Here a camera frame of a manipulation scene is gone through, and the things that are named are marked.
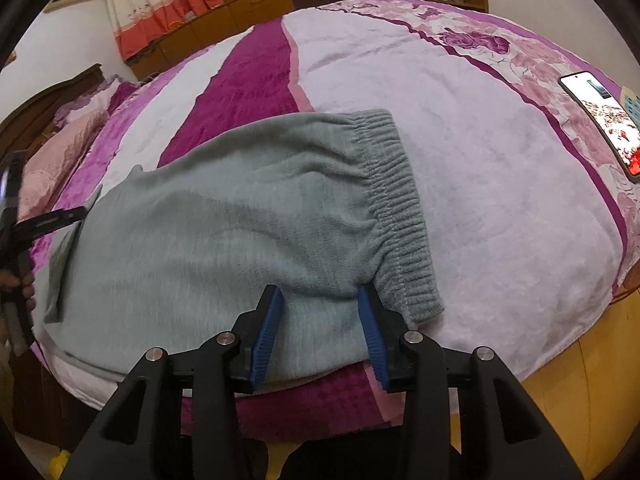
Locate purple ruffled pillow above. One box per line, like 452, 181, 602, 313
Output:
53, 75, 139, 129

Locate smartphone with lit screen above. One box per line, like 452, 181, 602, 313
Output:
559, 70, 639, 183

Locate grey knit pants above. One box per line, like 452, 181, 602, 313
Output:
34, 110, 444, 384

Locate pink purple striped bedspread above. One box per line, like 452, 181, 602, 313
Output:
38, 0, 639, 440

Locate folded pink quilt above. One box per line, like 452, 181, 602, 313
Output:
18, 110, 107, 221

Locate person's left hand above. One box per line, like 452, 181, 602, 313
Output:
0, 269, 36, 311

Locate dark wooden headboard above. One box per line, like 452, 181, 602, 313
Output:
0, 64, 104, 157

